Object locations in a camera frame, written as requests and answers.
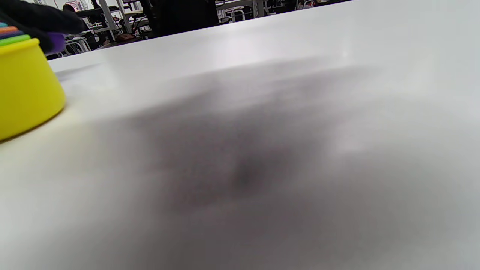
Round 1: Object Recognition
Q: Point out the black office chair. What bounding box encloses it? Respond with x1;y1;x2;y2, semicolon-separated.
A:
141;0;220;38

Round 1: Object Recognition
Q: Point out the green plastic measuring cup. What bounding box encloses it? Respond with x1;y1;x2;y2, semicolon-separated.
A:
0;34;32;47

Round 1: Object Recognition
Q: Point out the purple plastic measuring cup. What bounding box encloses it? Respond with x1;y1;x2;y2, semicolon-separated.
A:
45;32;67;55

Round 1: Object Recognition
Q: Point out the yellow plastic measuring cup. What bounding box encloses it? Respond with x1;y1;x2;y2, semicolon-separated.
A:
0;37;67;142

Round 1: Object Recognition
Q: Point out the person's left hand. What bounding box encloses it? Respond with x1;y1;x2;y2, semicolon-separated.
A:
0;0;89;53

